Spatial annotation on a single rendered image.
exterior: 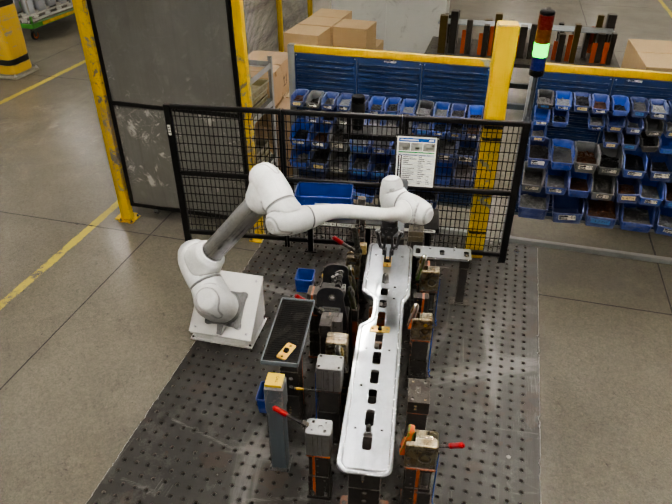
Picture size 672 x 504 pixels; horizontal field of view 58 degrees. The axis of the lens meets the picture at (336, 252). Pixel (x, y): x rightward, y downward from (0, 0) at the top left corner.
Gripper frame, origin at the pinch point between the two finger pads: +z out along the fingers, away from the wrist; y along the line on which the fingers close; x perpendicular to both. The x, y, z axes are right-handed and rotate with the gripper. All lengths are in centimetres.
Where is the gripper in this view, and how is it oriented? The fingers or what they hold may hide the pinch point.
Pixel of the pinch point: (387, 254)
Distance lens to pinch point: 293.0
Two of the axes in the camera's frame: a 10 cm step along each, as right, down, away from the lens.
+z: 0.0, 8.3, 5.6
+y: 9.9, 0.7, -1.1
